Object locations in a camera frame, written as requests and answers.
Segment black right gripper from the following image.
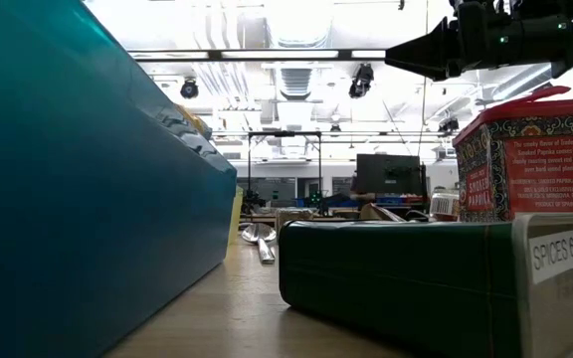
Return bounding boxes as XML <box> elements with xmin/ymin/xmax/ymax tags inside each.
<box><xmin>385</xmin><ymin>0</ymin><xmax>573</xmax><ymax>81</ymax></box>

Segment small glass barcode jar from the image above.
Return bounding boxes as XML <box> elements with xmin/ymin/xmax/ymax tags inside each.
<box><xmin>429</xmin><ymin>190</ymin><xmax>462</xmax><ymax>223</ymax></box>

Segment red smoked paprika tin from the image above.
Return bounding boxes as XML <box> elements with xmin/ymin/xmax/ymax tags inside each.
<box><xmin>452</xmin><ymin>85</ymin><xmax>573</xmax><ymax>224</ymax></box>

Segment dark green spice tin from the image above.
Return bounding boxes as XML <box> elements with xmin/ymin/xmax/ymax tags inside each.
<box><xmin>279</xmin><ymin>212</ymin><xmax>573</xmax><ymax>358</ymax></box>

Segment yellow Maruchan ramen packet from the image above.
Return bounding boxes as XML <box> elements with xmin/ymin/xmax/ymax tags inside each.
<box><xmin>175</xmin><ymin>102</ymin><xmax>213</xmax><ymax>141</ymax></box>

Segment blue storage crates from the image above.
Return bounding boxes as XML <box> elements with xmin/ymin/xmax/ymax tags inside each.
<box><xmin>365</xmin><ymin>195</ymin><xmax>425</xmax><ymax>206</ymax></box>

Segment background wooden table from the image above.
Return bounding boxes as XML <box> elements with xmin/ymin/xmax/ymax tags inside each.
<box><xmin>239</xmin><ymin>213</ymin><xmax>362</xmax><ymax>224</ymax></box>

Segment black overhead rig beam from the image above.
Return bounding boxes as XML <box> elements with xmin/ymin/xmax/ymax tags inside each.
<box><xmin>126</xmin><ymin>48</ymin><xmax>388</xmax><ymax>63</ymax></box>

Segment plain silver metal spoon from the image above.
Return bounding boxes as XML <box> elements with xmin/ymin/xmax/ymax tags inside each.
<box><xmin>240</xmin><ymin>222</ymin><xmax>279</xmax><ymax>266</ymax></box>

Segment yellow translucent plastic bin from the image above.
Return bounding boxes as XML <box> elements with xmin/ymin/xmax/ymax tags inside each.
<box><xmin>226</xmin><ymin>186</ymin><xmax>245</xmax><ymax>248</ymax></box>

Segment dark teal plastic bin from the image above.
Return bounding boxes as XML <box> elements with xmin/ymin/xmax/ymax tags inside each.
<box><xmin>0</xmin><ymin>0</ymin><xmax>239</xmax><ymax>358</ymax></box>

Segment thin hanging ceiling cable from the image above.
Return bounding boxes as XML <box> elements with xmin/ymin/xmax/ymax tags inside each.
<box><xmin>418</xmin><ymin>0</ymin><xmax>430</xmax><ymax>158</ymax></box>

